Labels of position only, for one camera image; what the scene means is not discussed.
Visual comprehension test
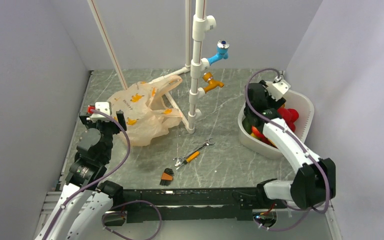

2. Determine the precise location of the bright red fake apple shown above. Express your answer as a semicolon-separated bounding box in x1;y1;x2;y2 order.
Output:
251;126;265;139

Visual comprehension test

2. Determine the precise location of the orange plastic bag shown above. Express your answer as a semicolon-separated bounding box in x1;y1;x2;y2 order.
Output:
107;75;183;147

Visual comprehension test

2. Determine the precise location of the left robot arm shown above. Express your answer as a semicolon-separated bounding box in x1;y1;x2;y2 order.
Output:
36;105;127;240

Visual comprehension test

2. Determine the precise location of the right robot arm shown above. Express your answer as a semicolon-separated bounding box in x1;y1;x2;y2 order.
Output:
244;82;336;210

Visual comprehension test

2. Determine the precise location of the green fake avocado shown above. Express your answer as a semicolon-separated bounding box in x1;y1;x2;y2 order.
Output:
241;118;252;135

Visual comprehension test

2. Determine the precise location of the red fake tomato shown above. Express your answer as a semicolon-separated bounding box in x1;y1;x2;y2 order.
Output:
287;108;300;123

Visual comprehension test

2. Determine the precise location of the white plastic basket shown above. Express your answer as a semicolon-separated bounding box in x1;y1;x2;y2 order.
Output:
237;90;315;160

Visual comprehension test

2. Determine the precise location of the orange tap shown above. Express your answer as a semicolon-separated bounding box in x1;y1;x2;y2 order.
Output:
202;72;224;93

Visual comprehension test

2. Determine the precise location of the blue tap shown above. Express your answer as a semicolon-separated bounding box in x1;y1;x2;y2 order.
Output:
207;40;230;66

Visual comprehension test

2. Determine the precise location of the black orange hex key set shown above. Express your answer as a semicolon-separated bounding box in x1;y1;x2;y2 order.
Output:
159;168;174;186

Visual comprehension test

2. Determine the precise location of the silver combination wrench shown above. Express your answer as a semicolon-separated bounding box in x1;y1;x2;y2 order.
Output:
173;137;215;169

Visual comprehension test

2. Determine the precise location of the white PVC pipe stand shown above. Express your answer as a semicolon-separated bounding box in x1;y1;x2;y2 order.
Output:
87;0;217;134

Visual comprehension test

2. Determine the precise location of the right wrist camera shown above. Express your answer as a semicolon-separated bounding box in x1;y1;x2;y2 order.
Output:
266;79;291;101

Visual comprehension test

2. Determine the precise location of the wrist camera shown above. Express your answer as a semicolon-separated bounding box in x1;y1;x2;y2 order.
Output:
86;101;112;122
266;79;291;101

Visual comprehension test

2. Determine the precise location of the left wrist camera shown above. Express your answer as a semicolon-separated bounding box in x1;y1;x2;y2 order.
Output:
86;101;112;122

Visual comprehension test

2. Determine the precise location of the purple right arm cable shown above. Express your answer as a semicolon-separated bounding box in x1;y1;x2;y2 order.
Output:
244;67;331;232

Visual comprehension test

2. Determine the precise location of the orange handled screwdriver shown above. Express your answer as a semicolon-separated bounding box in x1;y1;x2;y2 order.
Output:
176;151;200;170

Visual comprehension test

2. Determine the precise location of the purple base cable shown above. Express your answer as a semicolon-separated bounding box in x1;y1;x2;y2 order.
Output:
101;199;163;240

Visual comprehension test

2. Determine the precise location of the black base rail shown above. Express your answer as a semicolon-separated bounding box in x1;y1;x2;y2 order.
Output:
113;187;286;223

